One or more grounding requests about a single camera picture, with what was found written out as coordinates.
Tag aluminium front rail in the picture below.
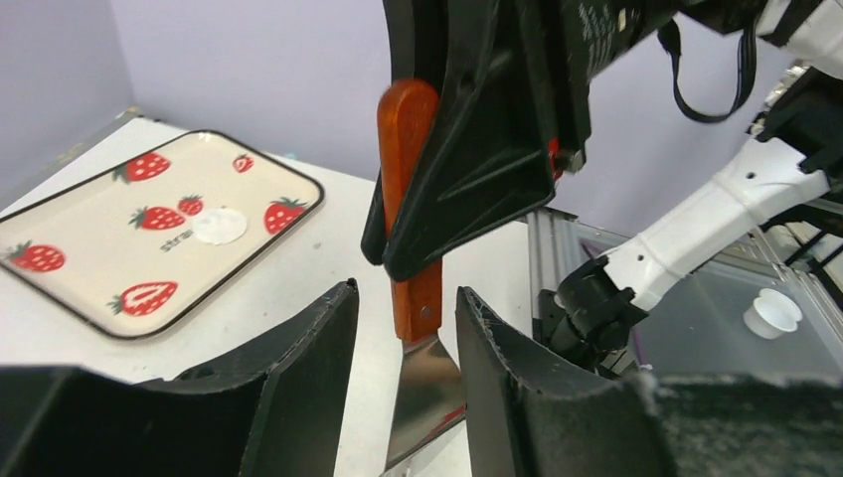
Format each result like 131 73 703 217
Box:
527 209 842 367

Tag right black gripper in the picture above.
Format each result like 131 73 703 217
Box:
397 1 764 261

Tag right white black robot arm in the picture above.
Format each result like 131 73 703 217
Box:
361 1 842 369

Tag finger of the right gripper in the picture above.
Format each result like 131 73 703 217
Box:
361 0 448 265

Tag flat round dumpling wrapper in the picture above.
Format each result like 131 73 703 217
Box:
191 208 249 245

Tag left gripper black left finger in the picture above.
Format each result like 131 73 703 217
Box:
1 279 360 476

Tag metal spatula wooden handle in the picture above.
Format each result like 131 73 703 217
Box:
377 79 466 476

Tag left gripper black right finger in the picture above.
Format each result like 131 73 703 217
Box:
455 287 842 476

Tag small white plastic cup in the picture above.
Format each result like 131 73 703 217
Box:
743 288 803 340

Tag strawberry pattern tray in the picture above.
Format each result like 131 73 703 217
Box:
1 130 325 340

